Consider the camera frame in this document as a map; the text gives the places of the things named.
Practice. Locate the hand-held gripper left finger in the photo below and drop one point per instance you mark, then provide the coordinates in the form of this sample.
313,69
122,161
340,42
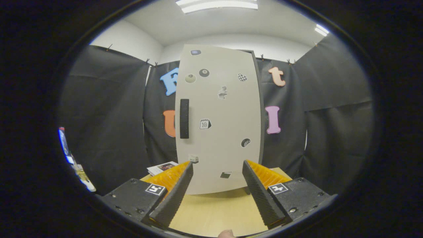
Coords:
175,198

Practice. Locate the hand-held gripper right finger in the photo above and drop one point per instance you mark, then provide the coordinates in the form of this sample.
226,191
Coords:
262,198

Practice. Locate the pale shoe cabinet door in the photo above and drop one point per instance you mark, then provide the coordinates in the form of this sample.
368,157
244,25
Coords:
224,132

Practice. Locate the black backdrop cloth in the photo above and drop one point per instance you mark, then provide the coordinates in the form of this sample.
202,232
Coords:
105,115

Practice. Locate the small ceiling light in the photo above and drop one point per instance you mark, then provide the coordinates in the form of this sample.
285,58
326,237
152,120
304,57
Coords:
321,30

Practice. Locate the long ceiling light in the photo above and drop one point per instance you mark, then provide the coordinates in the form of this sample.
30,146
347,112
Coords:
214,4

